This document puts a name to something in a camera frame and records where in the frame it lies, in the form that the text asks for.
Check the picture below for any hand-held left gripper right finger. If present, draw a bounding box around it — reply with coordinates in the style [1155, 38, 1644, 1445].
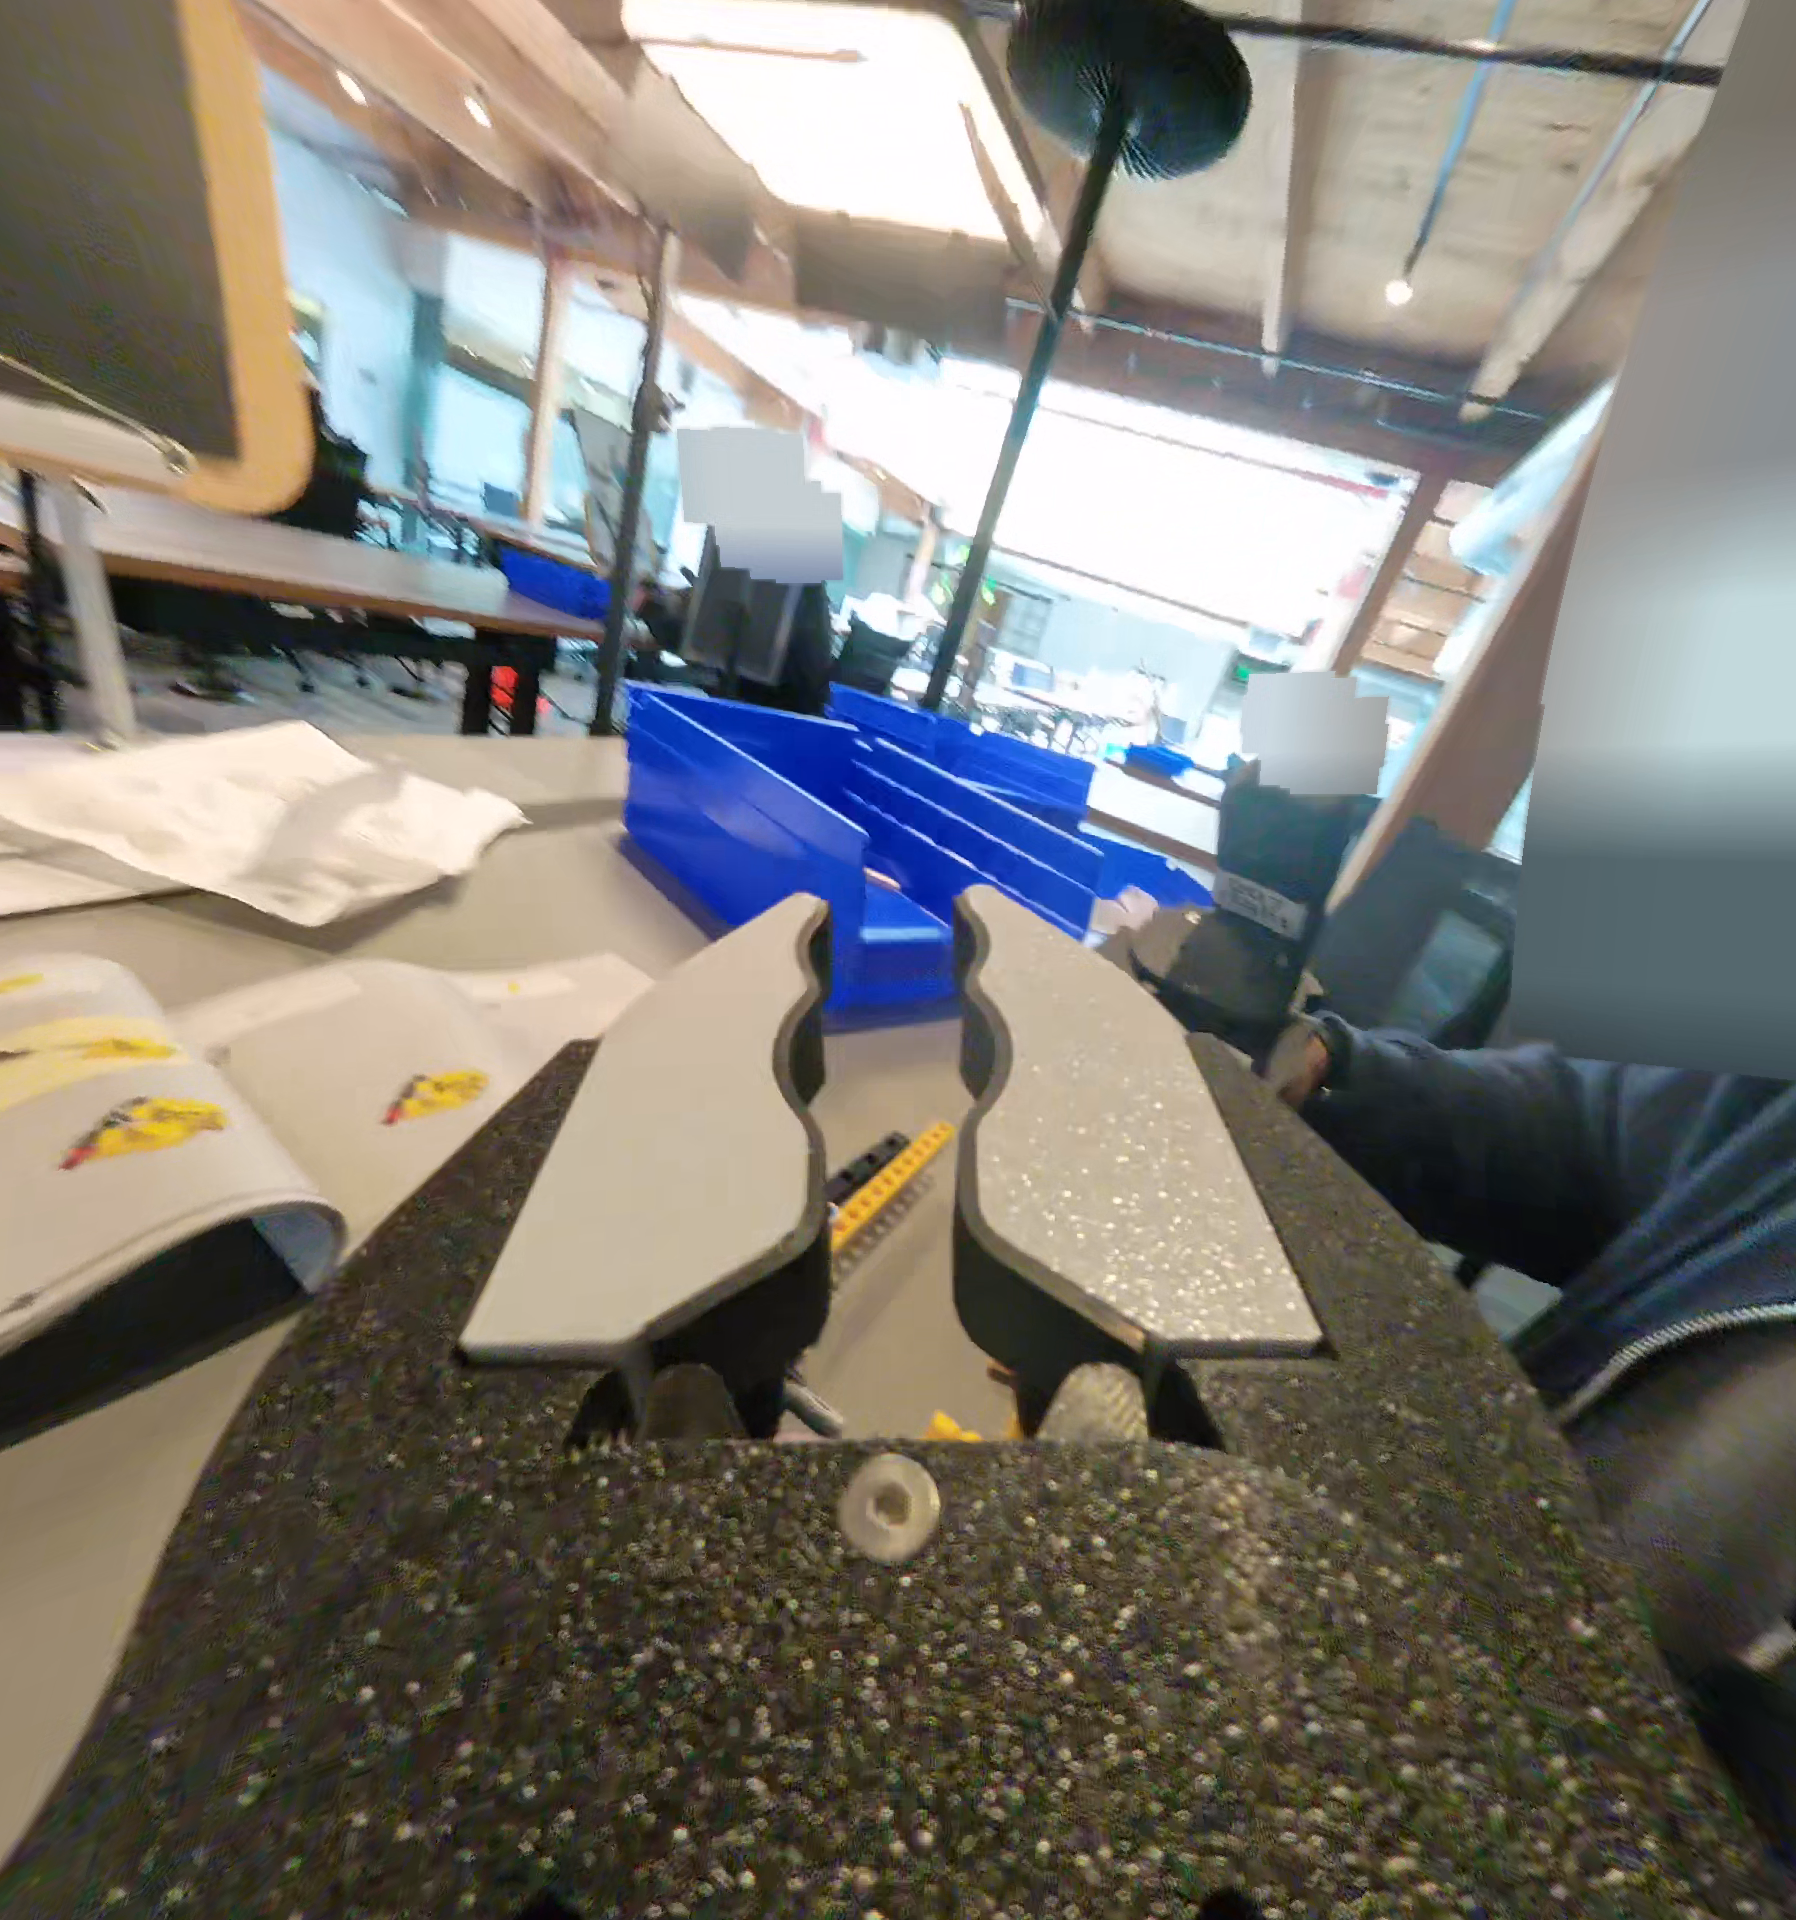
[952, 885, 1326, 1373]

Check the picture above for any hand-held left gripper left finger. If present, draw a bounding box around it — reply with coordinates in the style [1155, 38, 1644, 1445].
[458, 893, 839, 1382]

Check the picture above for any lego vehicle model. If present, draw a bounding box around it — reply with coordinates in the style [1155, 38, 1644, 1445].
[824, 1118, 960, 1261]

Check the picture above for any person's right hand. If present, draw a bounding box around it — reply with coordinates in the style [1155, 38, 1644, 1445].
[1269, 1015, 1346, 1112]

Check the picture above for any row of blue bins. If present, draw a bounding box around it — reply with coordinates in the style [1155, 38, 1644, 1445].
[829, 682, 1215, 962]

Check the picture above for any large blue storage bin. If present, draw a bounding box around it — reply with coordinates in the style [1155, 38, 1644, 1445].
[619, 677, 963, 1035]

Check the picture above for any open instruction booklet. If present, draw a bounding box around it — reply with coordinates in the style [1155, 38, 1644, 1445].
[0, 950, 656, 1396]

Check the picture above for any white printed paper bag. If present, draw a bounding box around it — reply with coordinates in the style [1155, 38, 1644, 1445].
[0, 718, 533, 928]

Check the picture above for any black tripod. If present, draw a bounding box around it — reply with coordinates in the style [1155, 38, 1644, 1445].
[591, 224, 686, 738]

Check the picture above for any wooden office desk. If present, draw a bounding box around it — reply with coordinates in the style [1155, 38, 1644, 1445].
[0, 465, 609, 738]

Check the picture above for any wood-framed dark panel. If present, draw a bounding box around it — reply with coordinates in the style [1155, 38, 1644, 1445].
[0, 0, 317, 519]

